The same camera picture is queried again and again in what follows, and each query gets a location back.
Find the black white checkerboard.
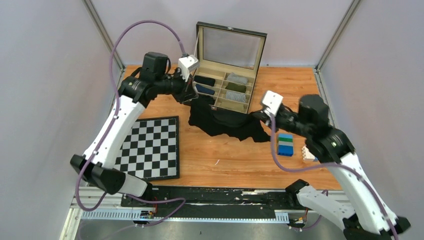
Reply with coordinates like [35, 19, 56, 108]
[113, 116, 180, 182]

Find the grey rolled cloth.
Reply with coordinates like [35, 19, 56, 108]
[226, 72, 248, 85]

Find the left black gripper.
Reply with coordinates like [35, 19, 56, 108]
[155, 67, 199, 104]

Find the aluminium frame rail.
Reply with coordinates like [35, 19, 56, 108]
[60, 185, 362, 240]

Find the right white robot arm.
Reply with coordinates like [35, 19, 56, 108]
[253, 90, 411, 240]

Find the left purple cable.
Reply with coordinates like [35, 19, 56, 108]
[74, 19, 188, 239]

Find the striped rolled cloth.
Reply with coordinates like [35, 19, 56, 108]
[225, 90, 247, 103]

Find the black underwear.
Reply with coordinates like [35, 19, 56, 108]
[188, 95, 271, 143]

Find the black compartment storage box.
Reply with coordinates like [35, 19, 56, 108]
[193, 21, 267, 114]

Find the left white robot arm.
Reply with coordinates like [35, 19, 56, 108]
[70, 52, 200, 207]

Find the purple cable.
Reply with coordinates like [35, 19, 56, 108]
[74, 19, 188, 239]
[269, 115, 400, 240]

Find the blue green brick stack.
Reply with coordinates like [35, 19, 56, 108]
[277, 133, 294, 157]

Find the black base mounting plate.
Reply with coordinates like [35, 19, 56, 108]
[120, 186, 320, 220]

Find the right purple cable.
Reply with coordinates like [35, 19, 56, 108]
[269, 115, 400, 240]

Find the white blue brick block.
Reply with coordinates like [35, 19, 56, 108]
[301, 145, 319, 162]

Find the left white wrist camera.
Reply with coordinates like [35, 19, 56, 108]
[178, 54, 200, 82]

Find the olive green rolled cloth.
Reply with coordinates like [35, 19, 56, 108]
[225, 82, 247, 93]

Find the navy rolled cloth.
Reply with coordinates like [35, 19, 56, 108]
[195, 84, 215, 96]

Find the black rolled cloth top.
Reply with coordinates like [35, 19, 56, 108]
[194, 75, 216, 87]

